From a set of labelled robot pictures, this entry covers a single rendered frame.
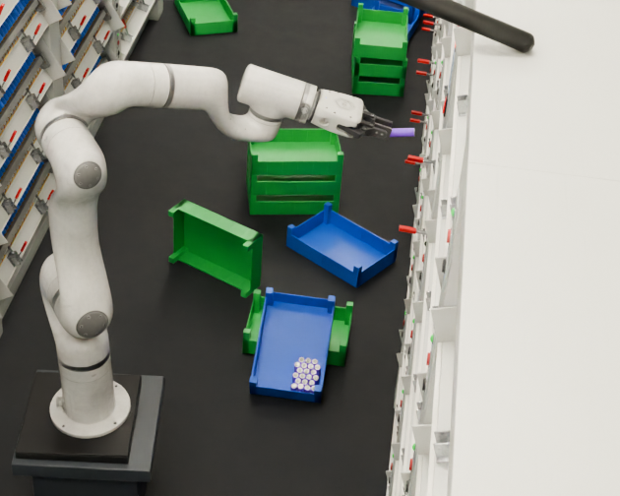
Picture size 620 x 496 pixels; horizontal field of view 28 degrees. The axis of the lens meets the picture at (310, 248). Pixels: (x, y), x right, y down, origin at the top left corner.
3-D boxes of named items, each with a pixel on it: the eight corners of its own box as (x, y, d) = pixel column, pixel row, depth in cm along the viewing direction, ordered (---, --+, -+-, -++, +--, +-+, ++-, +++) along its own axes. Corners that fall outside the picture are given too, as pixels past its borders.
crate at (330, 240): (285, 246, 401) (286, 225, 396) (326, 220, 414) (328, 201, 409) (355, 288, 386) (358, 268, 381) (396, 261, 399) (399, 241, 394)
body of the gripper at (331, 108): (312, 102, 258) (362, 119, 259) (317, 78, 266) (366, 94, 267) (301, 131, 262) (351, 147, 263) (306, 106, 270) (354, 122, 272)
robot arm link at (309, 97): (303, 95, 258) (317, 100, 258) (308, 75, 265) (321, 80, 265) (291, 128, 263) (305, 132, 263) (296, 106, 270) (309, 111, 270)
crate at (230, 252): (183, 249, 396) (168, 262, 391) (183, 198, 384) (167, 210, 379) (260, 285, 384) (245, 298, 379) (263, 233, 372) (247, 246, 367)
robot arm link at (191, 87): (154, 146, 252) (280, 150, 268) (174, 77, 243) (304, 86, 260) (139, 122, 258) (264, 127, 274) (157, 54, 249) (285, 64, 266)
